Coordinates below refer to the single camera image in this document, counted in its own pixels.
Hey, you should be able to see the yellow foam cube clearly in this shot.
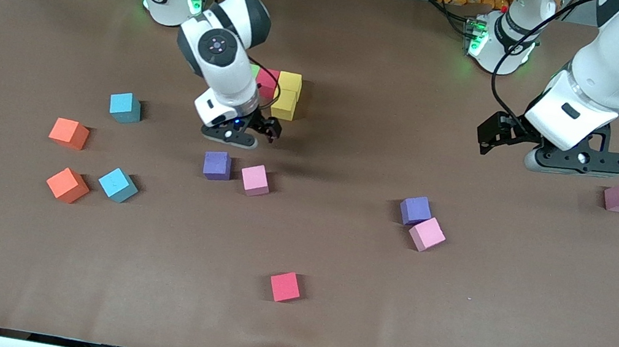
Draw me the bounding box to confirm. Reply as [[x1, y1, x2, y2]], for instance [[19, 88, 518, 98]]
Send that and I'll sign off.
[[277, 71, 305, 96], [269, 88, 301, 123]]

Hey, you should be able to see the red foam cube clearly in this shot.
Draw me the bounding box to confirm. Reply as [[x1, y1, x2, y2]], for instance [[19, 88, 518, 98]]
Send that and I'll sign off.
[[253, 67, 282, 101], [266, 269, 305, 306]]

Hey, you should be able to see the purple foam cube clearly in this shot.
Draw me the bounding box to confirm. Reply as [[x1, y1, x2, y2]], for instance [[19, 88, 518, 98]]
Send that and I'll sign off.
[[201, 148, 234, 183], [397, 193, 436, 230]]

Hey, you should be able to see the blue foam cube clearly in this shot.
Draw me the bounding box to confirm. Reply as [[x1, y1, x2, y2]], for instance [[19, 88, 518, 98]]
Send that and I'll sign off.
[[96, 165, 142, 206], [107, 90, 145, 127]]

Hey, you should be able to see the orange foam cube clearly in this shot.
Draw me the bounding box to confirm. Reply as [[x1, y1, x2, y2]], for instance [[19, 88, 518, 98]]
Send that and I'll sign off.
[[43, 164, 93, 207], [47, 116, 91, 152]]

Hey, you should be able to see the brown table cover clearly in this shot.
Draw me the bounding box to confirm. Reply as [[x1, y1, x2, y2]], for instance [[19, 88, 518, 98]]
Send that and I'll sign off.
[[0, 0, 619, 347]]

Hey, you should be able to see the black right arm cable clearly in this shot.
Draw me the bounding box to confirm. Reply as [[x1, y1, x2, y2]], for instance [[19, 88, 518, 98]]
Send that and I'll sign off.
[[163, 0, 297, 116]]

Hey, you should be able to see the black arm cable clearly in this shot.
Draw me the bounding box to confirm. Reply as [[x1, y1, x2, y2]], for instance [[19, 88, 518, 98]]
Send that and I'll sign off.
[[163, 0, 297, 116], [483, 0, 602, 142]]

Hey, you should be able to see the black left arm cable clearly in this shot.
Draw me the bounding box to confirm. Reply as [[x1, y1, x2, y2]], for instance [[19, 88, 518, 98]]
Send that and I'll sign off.
[[483, 0, 602, 142]]

